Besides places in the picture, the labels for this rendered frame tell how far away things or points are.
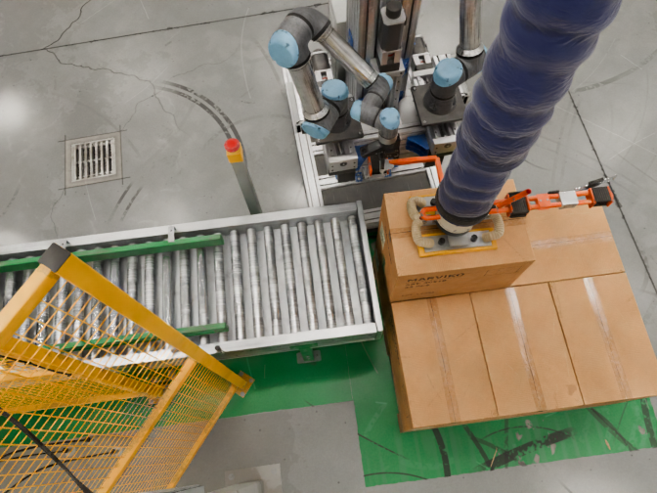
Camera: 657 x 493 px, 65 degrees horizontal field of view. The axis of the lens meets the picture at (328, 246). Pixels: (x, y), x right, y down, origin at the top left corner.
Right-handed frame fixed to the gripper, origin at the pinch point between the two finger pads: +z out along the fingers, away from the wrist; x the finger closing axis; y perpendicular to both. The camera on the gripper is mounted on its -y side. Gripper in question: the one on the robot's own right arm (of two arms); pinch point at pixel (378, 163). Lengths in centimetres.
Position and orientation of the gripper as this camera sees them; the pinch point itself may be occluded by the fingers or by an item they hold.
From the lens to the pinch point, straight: 230.7
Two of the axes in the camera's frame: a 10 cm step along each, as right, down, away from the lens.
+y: 9.9, -1.2, 0.2
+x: -1.2, -9.2, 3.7
